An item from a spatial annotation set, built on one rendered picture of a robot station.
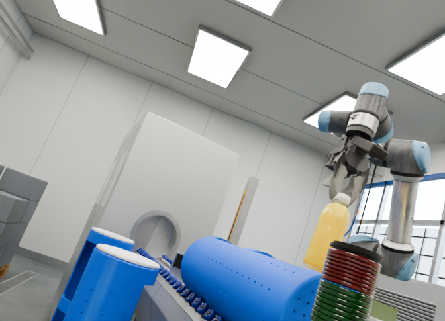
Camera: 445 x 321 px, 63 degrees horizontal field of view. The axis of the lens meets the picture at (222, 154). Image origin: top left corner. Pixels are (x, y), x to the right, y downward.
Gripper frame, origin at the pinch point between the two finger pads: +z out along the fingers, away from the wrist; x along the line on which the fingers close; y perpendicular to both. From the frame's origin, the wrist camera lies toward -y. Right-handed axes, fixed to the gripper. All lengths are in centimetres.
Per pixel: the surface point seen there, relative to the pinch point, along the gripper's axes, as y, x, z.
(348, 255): -38.3, 22.2, 22.1
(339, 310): -38, 21, 28
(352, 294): -39, 21, 26
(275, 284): 17.5, -0.9, 24.2
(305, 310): 9.4, -6.9, 27.1
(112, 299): 74, 28, 51
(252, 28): 243, 5, -218
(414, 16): 121, -89, -220
